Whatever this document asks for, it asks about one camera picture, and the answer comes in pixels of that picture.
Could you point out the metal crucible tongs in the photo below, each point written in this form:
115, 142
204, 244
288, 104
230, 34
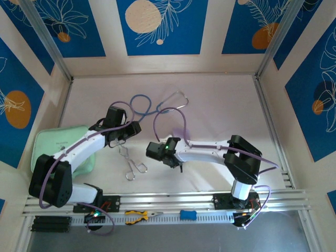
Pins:
129, 160

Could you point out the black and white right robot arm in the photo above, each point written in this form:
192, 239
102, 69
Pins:
204, 153

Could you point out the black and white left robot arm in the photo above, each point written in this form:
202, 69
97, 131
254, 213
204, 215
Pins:
78, 152

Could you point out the aluminium table edge rail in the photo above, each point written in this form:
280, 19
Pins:
64, 107
264, 105

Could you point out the blue stethoscope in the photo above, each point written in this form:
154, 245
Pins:
150, 105

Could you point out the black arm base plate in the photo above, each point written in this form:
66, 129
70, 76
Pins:
219, 200
114, 203

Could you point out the mint green zip pouch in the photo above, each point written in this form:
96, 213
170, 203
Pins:
52, 139

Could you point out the aluminium mounting rail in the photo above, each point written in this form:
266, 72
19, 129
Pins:
170, 200

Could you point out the black ribbed block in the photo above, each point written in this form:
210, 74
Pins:
51, 224

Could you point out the aluminium corner post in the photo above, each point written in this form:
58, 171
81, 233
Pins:
278, 36
47, 36

